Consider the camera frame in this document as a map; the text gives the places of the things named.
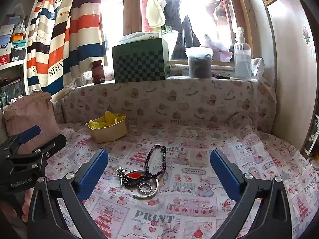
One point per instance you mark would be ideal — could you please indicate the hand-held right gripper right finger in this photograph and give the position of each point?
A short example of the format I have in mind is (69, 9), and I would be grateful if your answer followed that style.
(224, 176)

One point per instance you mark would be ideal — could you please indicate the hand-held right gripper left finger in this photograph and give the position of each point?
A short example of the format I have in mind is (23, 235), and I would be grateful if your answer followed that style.
(92, 174)

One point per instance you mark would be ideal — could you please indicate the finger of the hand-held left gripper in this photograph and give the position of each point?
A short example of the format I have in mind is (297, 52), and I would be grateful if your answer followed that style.
(30, 134)
(49, 147)

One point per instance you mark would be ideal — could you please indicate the silver flower brooch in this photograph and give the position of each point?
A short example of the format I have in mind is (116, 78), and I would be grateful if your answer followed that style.
(121, 171)

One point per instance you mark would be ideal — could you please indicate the red heart pendant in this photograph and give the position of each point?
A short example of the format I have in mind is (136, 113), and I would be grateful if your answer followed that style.
(134, 175)

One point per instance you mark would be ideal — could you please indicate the yellow hexagonal jewelry box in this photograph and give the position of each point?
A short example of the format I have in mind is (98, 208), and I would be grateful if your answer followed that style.
(109, 133)

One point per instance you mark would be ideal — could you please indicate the silver bangle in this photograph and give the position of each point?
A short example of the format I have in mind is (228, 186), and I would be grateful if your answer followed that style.
(147, 196)

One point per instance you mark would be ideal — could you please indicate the person's left hand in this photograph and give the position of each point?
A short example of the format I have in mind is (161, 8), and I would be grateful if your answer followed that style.
(25, 206)

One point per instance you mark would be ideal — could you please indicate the pink pillow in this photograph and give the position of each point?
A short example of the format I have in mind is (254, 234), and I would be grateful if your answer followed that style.
(30, 112)

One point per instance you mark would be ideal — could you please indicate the printed bed sheet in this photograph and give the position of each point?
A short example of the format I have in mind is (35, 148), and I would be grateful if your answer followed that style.
(189, 159)

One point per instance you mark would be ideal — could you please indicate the white storage shelf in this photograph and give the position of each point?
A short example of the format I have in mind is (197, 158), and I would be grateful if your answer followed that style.
(12, 79)

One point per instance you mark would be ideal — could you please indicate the black box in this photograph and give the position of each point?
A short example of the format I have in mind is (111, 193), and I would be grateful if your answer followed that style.
(18, 54)

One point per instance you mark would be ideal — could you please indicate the brown glass bottle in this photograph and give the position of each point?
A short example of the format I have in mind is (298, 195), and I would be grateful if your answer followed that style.
(97, 73)

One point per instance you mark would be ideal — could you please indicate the bear print cloth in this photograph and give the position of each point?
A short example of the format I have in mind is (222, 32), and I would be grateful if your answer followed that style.
(174, 99)

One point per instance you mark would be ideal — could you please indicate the orange box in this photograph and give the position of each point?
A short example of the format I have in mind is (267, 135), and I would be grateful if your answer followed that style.
(18, 37)

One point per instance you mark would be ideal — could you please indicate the striped curtain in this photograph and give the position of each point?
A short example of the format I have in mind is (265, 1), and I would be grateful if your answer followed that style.
(62, 42)

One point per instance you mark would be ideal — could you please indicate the small black clip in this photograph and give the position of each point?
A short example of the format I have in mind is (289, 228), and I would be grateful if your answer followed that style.
(220, 77)

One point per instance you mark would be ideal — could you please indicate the clear plastic tub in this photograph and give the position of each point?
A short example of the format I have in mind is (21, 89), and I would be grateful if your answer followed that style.
(199, 66)

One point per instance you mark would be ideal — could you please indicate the white plastic bag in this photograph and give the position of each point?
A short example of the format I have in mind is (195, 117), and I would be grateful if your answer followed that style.
(258, 67)

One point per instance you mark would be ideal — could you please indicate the light wooden wardrobe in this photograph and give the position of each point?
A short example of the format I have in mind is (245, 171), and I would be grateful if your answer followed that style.
(289, 79)

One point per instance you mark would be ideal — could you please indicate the clear pump bottle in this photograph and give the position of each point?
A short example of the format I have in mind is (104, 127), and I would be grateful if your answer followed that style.
(242, 59)

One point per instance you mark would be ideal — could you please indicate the green checkered box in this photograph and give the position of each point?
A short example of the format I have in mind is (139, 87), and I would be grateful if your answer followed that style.
(139, 62)

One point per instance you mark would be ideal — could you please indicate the white tissue paper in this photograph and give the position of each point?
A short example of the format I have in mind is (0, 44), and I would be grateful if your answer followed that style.
(139, 36)

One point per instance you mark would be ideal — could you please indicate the black hanging garment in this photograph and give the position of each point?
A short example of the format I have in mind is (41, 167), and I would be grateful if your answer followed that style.
(187, 34)

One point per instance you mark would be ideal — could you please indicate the pink hanging garment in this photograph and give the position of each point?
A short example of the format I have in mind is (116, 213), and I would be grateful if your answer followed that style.
(221, 10)

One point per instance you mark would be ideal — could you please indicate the cream hanging garment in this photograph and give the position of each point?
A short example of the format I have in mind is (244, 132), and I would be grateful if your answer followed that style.
(154, 12)

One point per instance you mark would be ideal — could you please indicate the wooden window frame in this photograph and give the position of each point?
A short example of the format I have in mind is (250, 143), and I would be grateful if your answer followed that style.
(128, 10)

